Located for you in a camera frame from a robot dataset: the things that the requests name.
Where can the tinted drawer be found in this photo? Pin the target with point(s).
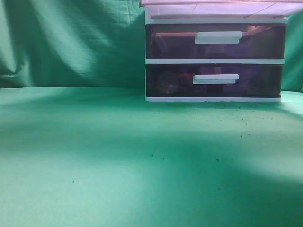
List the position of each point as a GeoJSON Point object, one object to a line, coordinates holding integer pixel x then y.
{"type": "Point", "coordinates": [221, 8]}
{"type": "Point", "coordinates": [213, 80]}
{"type": "Point", "coordinates": [215, 41]}

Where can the green cloth backdrop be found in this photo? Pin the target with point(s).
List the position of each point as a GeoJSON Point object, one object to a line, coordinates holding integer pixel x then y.
{"type": "Point", "coordinates": [71, 43]}

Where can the white drawer cabinet frame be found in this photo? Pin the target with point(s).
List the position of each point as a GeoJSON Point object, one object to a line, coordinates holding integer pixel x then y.
{"type": "Point", "coordinates": [209, 20]}

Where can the green cloth table cover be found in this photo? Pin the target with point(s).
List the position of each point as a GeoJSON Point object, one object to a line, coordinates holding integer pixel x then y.
{"type": "Point", "coordinates": [104, 157]}

